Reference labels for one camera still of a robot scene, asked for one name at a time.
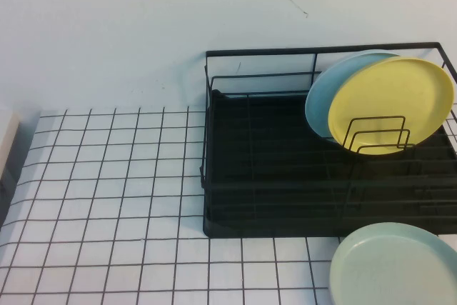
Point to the black plastic drip tray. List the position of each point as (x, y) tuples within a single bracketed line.
[(271, 130)]

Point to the light blue plate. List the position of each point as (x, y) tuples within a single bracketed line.
[(321, 98)]

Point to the white black-grid table mat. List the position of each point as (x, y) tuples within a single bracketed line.
[(107, 183)]

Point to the yellow plate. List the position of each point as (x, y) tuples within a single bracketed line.
[(392, 94)]

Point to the pale green plate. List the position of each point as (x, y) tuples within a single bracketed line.
[(392, 269)]

